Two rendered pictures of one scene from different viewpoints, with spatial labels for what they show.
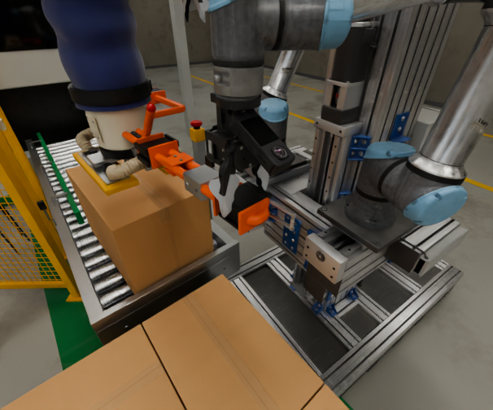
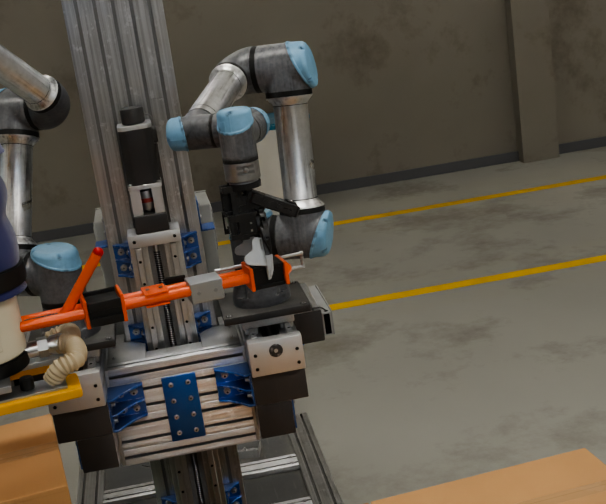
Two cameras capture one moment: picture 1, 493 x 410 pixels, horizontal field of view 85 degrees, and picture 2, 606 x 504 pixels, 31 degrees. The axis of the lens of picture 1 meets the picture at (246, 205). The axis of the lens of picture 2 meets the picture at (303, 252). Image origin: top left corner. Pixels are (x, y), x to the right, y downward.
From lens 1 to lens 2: 211 cm
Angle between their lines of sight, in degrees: 59
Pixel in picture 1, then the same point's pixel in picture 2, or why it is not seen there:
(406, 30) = not seen: hidden behind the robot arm
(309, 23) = (264, 127)
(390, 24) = (162, 118)
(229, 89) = (254, 174)
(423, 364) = not seen: outside the picture
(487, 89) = (305, 140)
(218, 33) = (244, 144)
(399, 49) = not seen: hidden behind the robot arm
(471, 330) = (373, 474)
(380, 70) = (171, 160)
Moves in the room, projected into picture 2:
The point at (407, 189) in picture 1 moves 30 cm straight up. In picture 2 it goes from (303, 230) to (286, 110)
